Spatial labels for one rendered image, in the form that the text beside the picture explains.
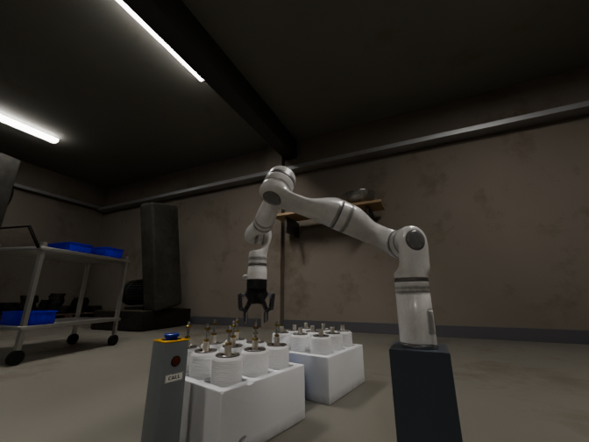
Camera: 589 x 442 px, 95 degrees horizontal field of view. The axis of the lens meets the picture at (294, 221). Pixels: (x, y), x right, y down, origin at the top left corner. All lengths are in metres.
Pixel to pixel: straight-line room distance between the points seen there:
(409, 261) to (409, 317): 0.15
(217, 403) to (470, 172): 3.59
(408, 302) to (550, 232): 3.12
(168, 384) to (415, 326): 0.67
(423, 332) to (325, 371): 0.60
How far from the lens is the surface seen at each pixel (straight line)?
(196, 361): 1.04
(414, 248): 0.83
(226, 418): 0.93
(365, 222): 0.81
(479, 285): 3.63
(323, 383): 1.33
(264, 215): 0.92
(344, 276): 3.71
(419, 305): 0.82
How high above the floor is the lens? 0.43
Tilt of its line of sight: 16 degrees up
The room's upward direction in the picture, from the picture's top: straight up
